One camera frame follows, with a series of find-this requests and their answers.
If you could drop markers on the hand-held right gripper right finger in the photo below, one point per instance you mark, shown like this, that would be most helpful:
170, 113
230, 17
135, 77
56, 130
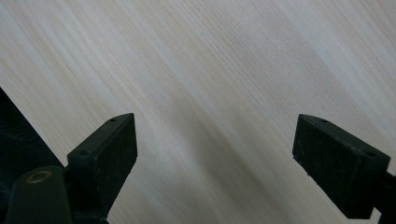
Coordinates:
336, 168

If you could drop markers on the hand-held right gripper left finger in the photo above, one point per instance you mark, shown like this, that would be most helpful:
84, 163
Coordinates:
102, 168

